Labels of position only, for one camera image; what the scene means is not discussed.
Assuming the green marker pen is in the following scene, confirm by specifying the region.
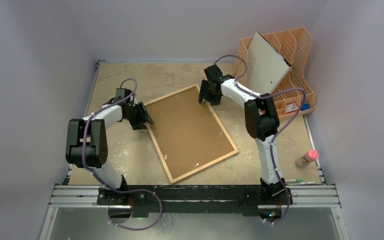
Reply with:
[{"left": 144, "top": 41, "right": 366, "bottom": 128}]
[{"left": 285, "top": 178, "right": 303, "bottom": 184}]

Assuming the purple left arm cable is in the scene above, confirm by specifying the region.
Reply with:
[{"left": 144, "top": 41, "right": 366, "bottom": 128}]
[{"left": 81, "top": 78, "right": 164, "bottom": 232}]

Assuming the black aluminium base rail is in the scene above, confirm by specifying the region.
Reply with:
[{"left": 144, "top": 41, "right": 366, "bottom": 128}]
[{"left": 49, "top": 185, "right": 341, "bottom": 218}]

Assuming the orange plastic file organizer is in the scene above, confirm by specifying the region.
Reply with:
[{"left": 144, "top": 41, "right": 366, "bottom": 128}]
[{"left": 231, "top": 27, "right": 317, "bottom": 121}]

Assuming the white marker pen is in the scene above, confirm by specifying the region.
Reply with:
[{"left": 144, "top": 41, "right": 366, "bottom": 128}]
[{"left": 287, "top": 181, "right": 317, "bottom": 186}]

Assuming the red white card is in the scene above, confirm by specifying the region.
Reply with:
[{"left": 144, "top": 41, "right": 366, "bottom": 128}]
[{"left": 285, "top": 103, "right": 299, "bottom": 114}]

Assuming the pink capped bottle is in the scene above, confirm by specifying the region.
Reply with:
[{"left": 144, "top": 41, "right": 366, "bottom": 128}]
[{"left": 295, "top": 149, "right": 319, "bottom": 169}]

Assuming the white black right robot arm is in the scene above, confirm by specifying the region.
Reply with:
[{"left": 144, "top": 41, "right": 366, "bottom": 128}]
[{"left": 198, "top": 64, "right": 285, "bottom": 204}]

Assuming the blue box in organizer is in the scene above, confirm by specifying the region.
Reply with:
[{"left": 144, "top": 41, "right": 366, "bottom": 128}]
[{"left": 301, "top": 103, "right": 311, "bottom": 111}]

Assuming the white board in organizer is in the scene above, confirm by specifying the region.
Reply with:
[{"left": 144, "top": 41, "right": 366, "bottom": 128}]
[{"left": 246, "top": 31, "right": 292, "bottom": 94}]

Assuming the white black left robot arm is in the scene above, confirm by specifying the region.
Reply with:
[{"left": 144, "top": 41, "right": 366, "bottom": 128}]
[{"left": 65, "top": 88, "right": 154, "bottom": 205}]

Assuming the brown cardboard backing board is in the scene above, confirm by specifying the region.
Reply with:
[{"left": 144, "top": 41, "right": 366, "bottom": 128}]
[{"left": 147, "top": 87, "right": 235, "bottom": 180}]

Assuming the light wooden picture frame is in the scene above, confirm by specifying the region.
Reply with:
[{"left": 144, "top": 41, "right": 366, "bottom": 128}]
[{"left": 143, "top": 83, "right": 240, "bottom": 185}]

